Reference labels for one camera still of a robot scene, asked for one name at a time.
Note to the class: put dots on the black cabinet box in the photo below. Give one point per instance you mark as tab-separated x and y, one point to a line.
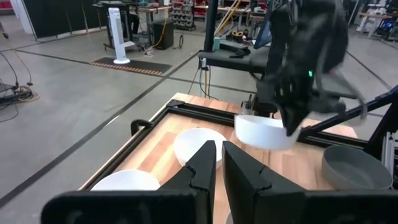
163	34

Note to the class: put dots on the teal cup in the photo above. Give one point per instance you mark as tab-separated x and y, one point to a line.
216	44

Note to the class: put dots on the black aluminium table frame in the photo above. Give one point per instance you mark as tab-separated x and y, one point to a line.
199	111

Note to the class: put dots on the black striped floor mat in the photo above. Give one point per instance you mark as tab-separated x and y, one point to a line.
133	66

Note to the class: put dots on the shelf with storage bins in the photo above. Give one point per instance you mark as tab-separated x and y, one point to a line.
183	15

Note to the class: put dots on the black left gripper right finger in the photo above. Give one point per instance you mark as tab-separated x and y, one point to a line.
248	186

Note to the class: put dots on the black equipment cart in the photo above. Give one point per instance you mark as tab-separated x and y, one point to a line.
102	12

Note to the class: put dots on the white tower fan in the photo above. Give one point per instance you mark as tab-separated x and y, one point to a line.
117	34

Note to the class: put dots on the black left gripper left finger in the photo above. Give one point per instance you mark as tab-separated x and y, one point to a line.
192	186

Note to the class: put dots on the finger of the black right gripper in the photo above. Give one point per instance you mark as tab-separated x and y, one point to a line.
292	123

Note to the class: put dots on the black round pole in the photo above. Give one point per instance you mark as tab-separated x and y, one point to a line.
211	25

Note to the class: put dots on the background workbench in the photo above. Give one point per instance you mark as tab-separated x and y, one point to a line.
370	18

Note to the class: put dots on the white bowl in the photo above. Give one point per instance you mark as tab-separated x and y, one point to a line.
192	143
124	182
261	133

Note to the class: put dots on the black side table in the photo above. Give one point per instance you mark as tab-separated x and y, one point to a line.
236	60

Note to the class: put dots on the black table clamp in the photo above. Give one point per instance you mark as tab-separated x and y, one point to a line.
138	123

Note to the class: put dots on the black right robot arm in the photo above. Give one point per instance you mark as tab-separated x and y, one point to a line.
311	37

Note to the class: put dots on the black partition wall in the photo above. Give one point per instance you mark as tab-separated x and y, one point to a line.
56	15

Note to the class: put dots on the blue screen laptop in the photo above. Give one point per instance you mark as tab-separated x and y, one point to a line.
262	34

